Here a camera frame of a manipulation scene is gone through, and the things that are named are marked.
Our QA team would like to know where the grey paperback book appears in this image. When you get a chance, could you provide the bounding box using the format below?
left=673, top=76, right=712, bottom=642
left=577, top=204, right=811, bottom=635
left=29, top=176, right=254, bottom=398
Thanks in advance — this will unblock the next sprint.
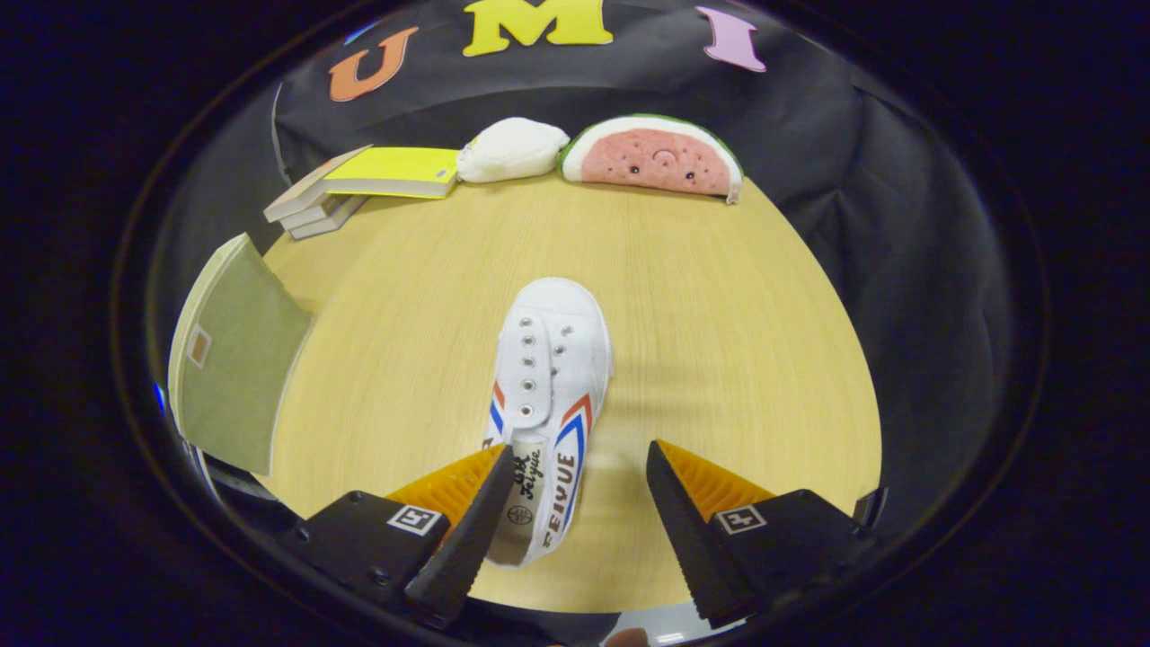
left=291, top=198, right=368, bottom=241
left=284, top=193, right=362, bottom=232

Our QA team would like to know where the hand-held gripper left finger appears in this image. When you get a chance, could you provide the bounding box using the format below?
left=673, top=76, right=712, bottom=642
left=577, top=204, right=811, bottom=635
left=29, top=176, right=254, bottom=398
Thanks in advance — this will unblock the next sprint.
left=301, top=443, right=516, bottom=630

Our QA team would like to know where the watermelon slice plush toy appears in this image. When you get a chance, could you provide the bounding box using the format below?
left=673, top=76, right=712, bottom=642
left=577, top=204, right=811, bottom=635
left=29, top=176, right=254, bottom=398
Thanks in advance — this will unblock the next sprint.
left=559, top=113, right=745, bottom=206

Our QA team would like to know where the translucent green storage box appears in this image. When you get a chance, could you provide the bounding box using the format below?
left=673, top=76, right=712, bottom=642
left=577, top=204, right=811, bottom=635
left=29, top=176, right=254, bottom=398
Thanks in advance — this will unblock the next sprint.
left=168, top=232, right=315, bottom=479

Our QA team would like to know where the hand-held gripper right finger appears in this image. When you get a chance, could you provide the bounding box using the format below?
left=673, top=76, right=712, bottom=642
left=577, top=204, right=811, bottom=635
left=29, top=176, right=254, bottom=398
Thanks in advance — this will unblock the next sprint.
left=645, top=440, right=872, bottom=630

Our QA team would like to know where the yellow book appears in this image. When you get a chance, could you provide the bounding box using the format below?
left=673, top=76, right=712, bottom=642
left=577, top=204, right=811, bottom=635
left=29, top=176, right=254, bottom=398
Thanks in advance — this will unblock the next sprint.
left=323, top=146, right=460, bottom=199

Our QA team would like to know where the white canvas shoe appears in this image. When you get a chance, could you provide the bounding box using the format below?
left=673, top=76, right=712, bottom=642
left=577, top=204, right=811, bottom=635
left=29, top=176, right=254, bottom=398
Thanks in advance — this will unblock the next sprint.
left=481, top=277, right=614, bottom=569

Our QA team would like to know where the white plush toy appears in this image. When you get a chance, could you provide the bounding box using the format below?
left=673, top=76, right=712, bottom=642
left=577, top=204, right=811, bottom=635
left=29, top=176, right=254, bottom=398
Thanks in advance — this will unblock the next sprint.
left=456, top=117, right=571, bottom=184

